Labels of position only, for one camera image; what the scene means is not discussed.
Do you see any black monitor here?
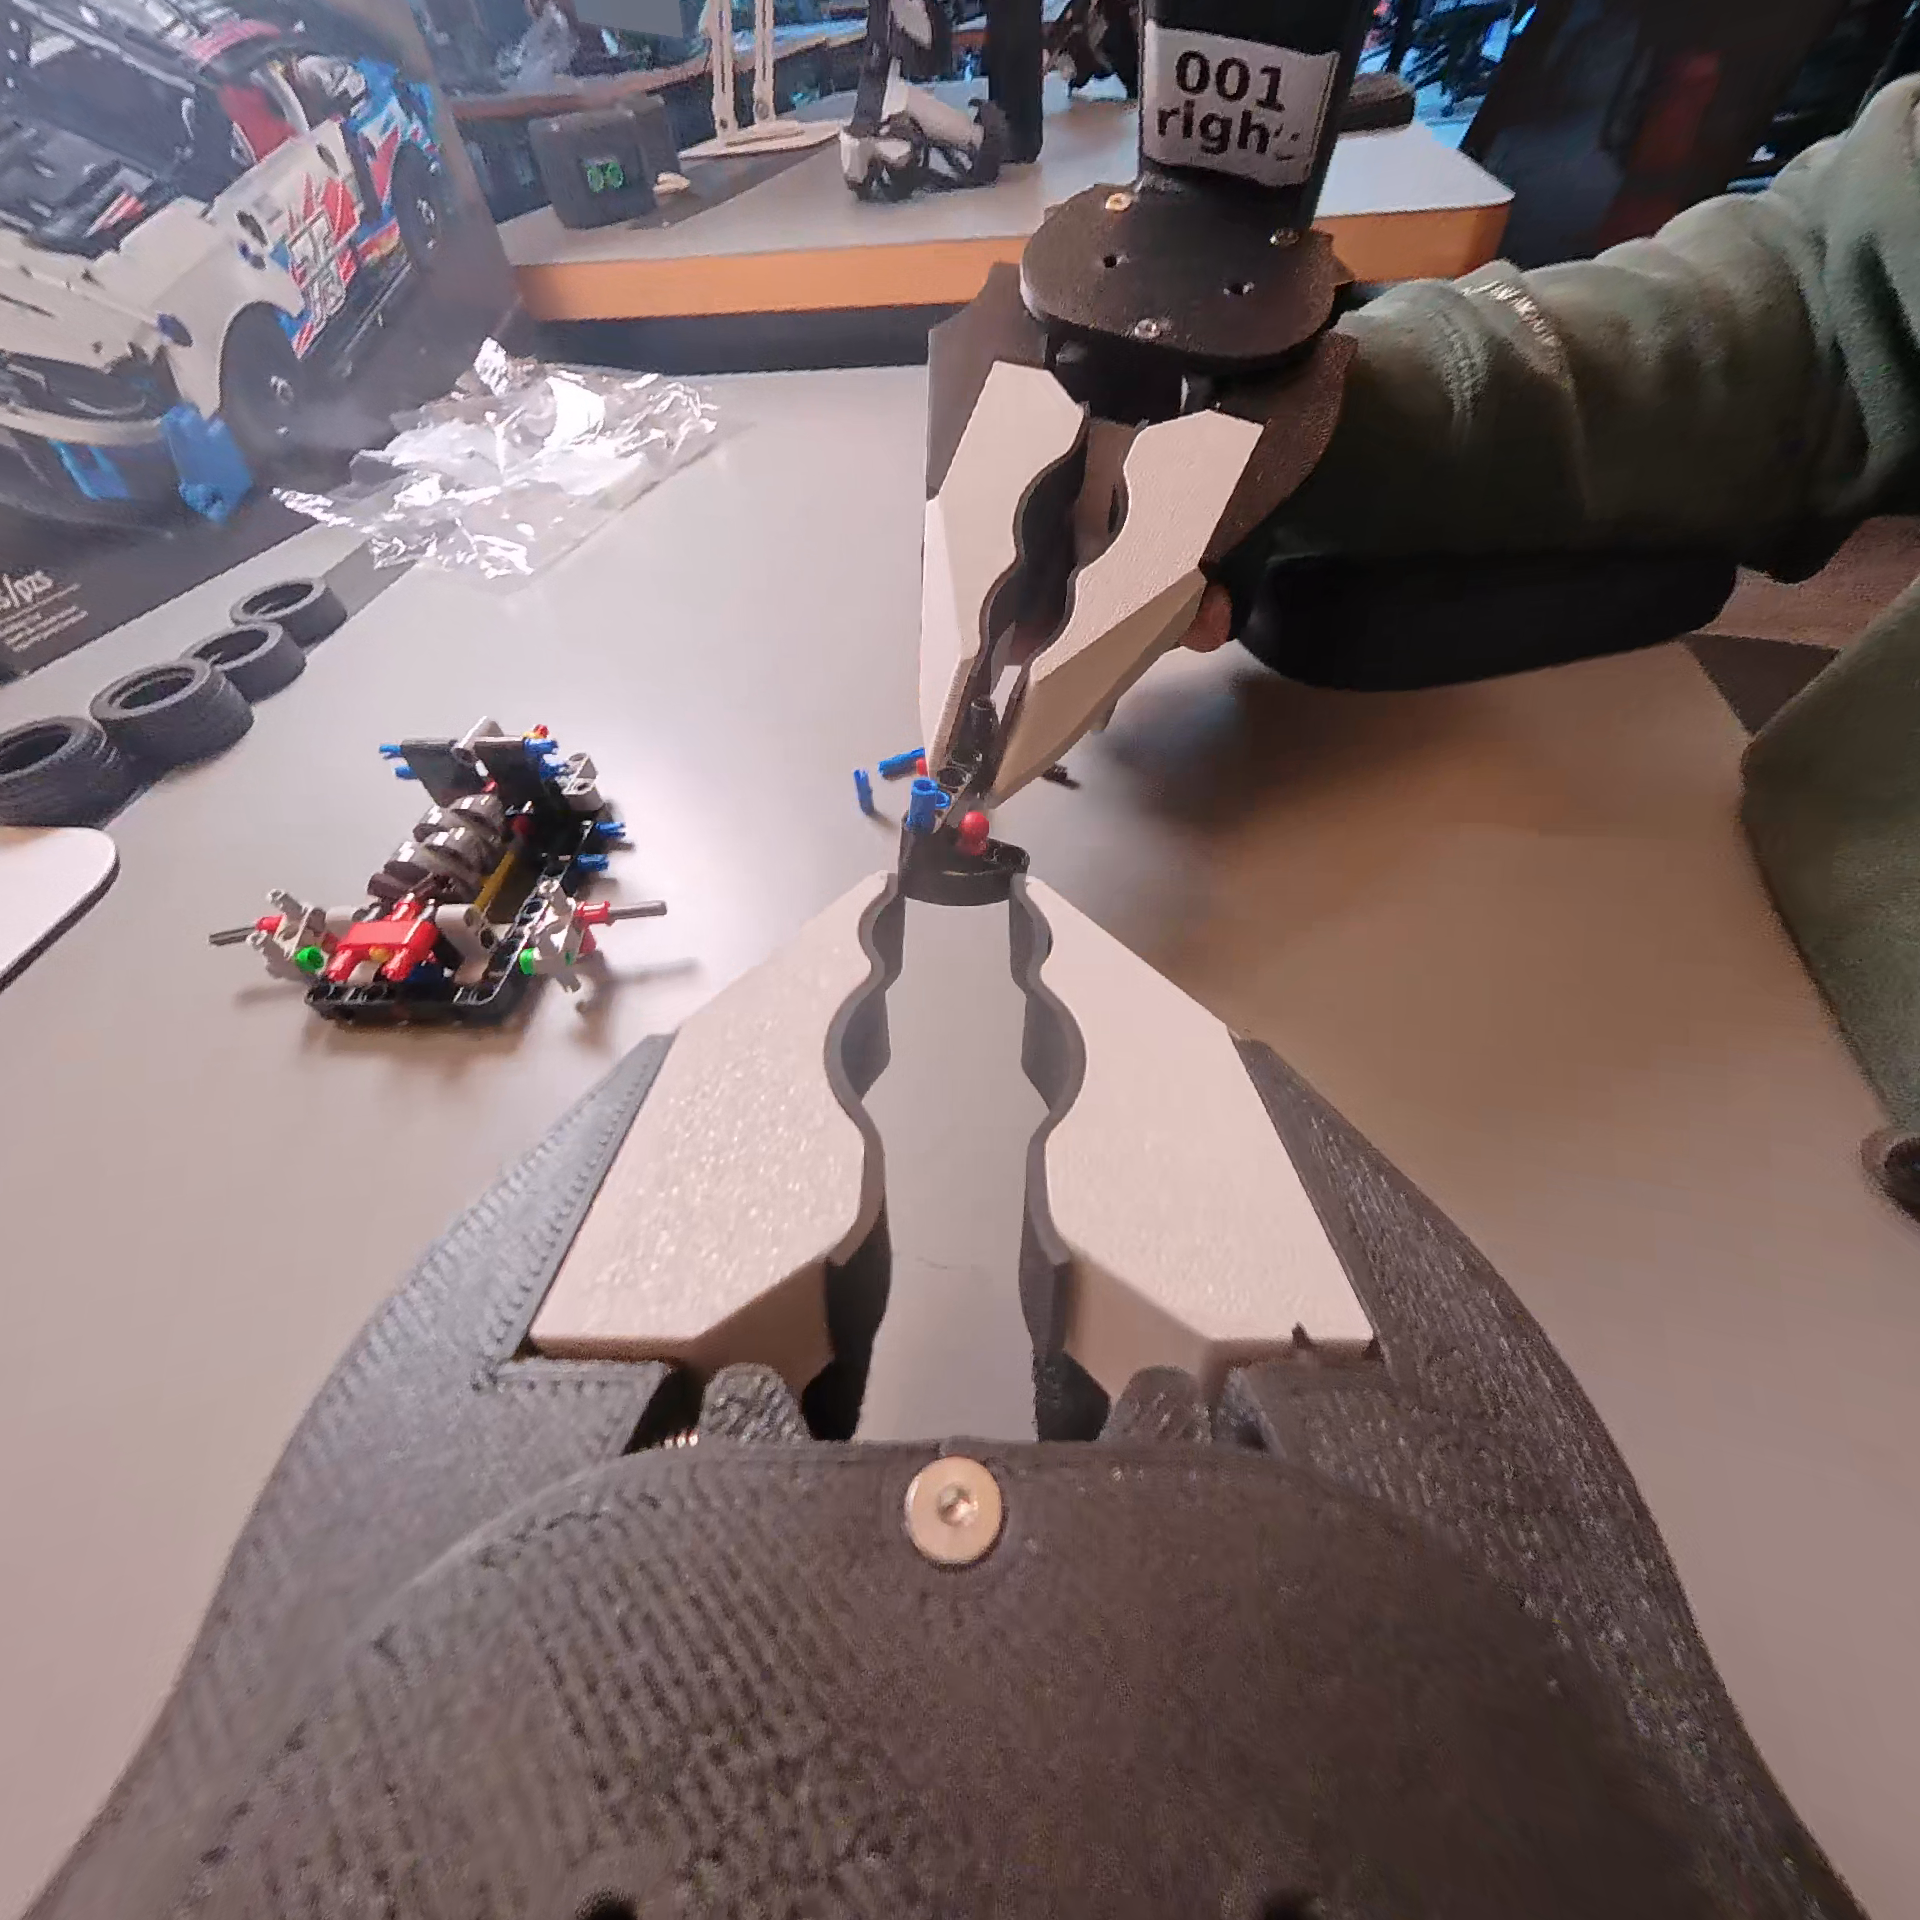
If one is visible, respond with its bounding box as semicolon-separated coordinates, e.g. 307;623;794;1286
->
1464;0;1771;226

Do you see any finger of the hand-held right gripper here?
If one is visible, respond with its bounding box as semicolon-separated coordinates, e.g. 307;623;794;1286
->
920;358;1089;775
990;413;1272;806

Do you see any black and white device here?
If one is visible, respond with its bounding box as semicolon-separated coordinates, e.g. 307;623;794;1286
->
840;0;1044;203
1042;0;1144;99

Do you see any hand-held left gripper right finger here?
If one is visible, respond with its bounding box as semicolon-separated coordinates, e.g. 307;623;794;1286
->
1008;875;1381;1395

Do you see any clear plastic bag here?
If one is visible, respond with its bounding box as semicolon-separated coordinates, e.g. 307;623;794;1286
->
272;337;722;579

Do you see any black rounded lego beam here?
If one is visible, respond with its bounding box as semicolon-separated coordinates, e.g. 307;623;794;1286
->
896;832;1034;905

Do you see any white stand with legs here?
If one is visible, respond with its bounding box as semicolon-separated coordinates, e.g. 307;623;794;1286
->
682;0;841;160

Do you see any black device with green lights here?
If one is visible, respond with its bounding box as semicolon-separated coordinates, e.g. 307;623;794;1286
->
528;96;683;231

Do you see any white monitor stand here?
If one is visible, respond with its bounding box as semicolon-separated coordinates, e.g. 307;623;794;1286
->
0;826;122;993

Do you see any lego car chassis assembly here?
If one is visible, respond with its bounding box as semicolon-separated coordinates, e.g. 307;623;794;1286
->
211;719;669;1025

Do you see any lego car set box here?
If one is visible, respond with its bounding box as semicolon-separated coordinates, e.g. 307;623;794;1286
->
0;0;520;683

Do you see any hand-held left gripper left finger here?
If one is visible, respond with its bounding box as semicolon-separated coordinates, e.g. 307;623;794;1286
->
528;873;914;1395

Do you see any orange edged table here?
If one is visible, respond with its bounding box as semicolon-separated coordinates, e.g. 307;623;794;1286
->
502;77;1513;325

